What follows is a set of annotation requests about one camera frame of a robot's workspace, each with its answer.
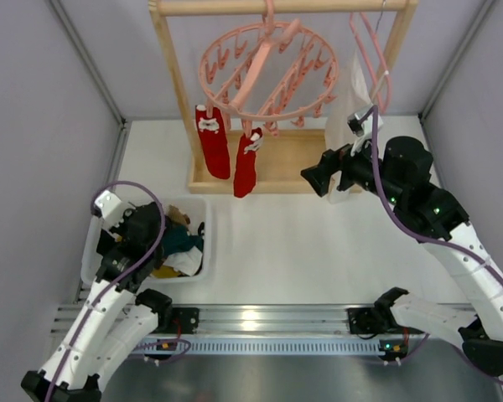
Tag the white plastic basket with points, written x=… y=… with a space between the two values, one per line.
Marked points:
x=199 y=211

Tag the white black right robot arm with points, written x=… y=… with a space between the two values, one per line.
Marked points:
x=400 y=177

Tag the aluminium rail base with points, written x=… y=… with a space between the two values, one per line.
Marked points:
x=269 y=330

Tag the brown striped sock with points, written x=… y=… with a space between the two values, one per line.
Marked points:
x=177 y=216

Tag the dark green sock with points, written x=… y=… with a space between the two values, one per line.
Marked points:
x=178 y=240

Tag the yellow sock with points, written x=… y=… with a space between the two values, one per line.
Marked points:
x=166 y=272

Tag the pink round clip hanger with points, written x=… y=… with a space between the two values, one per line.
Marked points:
x=268 y=72

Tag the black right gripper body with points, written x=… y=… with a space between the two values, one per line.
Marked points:
x=333 y=168

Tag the red sock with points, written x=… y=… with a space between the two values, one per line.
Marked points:
x=212 y=134
x=245 y=177

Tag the white folded sock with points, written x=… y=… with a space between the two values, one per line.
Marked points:
x=187 y=263

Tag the pink clothes hanger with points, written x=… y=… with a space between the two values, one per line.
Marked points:
x=367 y=43

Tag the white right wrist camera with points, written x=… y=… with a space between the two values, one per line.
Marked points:
x=361 y=124

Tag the wooden clothes rack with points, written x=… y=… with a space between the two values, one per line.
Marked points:
x=281 y=157

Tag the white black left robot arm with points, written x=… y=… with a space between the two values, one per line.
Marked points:
x=117 y=315

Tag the white hanging cloth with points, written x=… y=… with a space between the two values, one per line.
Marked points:
x=353 y=97

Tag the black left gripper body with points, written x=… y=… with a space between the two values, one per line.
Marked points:
x=140 y=224

